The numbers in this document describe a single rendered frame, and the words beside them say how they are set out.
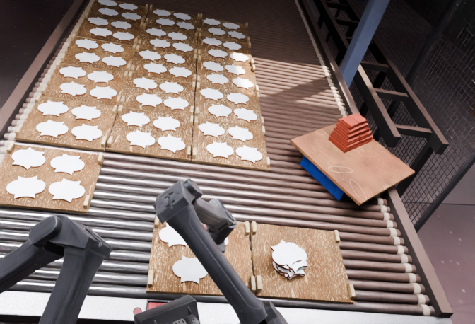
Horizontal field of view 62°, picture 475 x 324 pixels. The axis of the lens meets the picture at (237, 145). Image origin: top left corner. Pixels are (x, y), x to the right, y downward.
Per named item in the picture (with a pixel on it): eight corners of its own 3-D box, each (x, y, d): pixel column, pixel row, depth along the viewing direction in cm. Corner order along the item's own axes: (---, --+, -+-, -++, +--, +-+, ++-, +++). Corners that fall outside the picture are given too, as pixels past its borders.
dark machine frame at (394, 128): (378, 241, 315) (449, 144, 250) (332, 236, 308) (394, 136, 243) (308, 56, 539) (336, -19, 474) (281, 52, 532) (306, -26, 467)
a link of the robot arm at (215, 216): (159, 218, 95) (196, 192, 95) (148, 199, 97) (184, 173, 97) (213, 238, 134) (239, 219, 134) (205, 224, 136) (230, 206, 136)
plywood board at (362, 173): (413, 174, 219) (415, 171, 218) (359, 206, 190) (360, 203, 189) (346, 121, 245) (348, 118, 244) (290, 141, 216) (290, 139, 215)
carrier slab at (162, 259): (254, 298, 154) (254, 296, 153) (145, 293, 146) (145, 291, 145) (247, 225, 180) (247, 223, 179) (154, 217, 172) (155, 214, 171)
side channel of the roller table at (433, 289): (442, 323, 171) (454, 313, 165) (430, 322, 170) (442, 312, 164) (294, -13, 475) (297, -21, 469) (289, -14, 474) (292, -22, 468)
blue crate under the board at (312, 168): (374, 183, 222) (382, 170, 215) (338, 202, 204) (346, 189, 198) (333, 148, 238) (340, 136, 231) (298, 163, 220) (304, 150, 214)
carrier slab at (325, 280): (353, 304, 161) (354, 302, 160) (254, 297, 154) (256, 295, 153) (333, 233, 188) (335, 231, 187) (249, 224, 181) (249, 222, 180)
